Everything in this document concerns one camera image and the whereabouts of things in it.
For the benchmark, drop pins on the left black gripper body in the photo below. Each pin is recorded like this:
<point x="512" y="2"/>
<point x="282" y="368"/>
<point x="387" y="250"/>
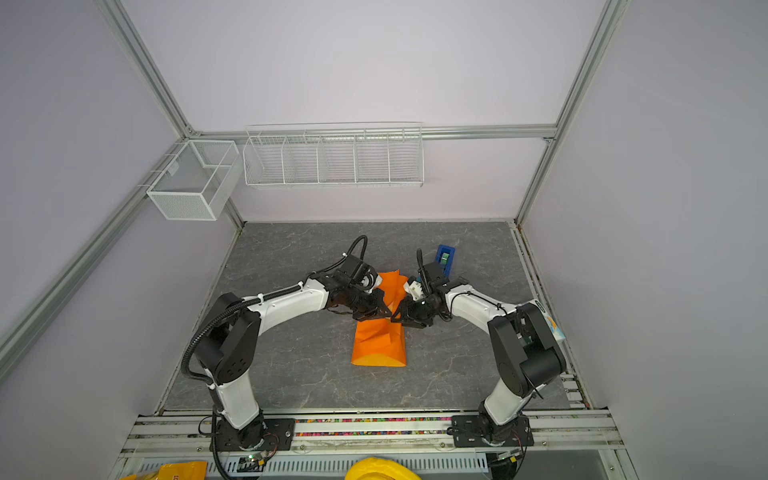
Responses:
<point x="362" y="302"/>

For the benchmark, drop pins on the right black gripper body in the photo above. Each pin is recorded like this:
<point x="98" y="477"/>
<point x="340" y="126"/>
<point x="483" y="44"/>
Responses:
<point x="419" y="313"/>

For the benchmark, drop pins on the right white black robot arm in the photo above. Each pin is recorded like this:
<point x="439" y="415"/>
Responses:
<point x="525" y="344"/>

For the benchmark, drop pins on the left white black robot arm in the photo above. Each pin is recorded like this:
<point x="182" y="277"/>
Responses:
<point x="221" y="351"/>

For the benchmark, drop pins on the colourful tissue box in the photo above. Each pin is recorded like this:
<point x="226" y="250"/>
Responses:
<point x="549" y="315"/>

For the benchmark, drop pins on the blue tape dispenser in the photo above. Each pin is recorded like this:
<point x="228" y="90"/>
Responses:
<point x="445" y="256"/>

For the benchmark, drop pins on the yellow hard hat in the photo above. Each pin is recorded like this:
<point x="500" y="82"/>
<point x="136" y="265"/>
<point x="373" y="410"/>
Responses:
<point x="379" y="469"/>

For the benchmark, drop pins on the white mesh square basket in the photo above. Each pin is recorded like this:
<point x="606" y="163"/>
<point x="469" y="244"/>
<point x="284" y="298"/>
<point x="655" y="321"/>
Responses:
<point x="198" y="180"/>

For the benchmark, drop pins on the yellow plastic bag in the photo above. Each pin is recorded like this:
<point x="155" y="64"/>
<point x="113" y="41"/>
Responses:
<point x="195" y="470"/>

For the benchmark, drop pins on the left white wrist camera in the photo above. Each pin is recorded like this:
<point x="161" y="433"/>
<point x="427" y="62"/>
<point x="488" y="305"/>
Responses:
<point x="369" y="280"/>

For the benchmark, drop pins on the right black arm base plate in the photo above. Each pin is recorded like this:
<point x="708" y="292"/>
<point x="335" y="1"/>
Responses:
<point x="478" y="430"/>

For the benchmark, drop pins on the long white wire basket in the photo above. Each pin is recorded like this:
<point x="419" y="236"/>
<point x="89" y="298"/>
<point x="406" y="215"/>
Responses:
<point x="334" y="154"/>

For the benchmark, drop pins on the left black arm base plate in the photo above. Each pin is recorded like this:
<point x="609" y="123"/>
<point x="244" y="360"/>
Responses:
<point x="270" y="433"/>

